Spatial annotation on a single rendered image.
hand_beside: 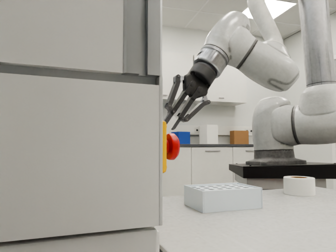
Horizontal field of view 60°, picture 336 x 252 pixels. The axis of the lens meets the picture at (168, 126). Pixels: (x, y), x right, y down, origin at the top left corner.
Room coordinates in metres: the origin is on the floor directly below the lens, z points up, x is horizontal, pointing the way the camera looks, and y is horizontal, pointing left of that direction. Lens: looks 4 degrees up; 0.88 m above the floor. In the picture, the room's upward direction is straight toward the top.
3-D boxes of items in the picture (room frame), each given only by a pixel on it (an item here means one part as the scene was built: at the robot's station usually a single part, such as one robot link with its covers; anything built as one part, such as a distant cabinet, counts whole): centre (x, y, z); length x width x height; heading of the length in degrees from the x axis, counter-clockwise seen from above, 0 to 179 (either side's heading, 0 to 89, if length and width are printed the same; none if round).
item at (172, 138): (0.44, 0.00, 0.88); 0.04 x 0.03 x 0.04; 21
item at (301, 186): (0.71, -0.32, 0.78); 0.07 x 0.07 x 0.04
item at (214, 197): (0.57, -0.10, 0.78); 0.12 x 0.08 x 0.04; 109
